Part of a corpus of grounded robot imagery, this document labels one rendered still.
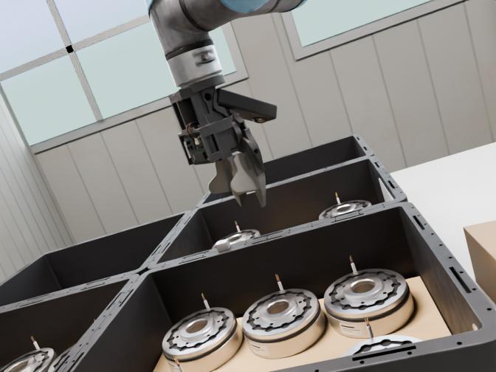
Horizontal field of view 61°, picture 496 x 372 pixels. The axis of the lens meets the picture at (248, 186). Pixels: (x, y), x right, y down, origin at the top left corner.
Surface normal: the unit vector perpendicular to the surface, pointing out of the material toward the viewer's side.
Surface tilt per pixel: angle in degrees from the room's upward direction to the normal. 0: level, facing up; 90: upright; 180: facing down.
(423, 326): 0
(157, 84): 90
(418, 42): 90
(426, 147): 90
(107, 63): 90
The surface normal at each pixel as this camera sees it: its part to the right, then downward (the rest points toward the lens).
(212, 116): 0.58, -0.01
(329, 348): -0.33, -0.92
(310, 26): -0.11, 0.26
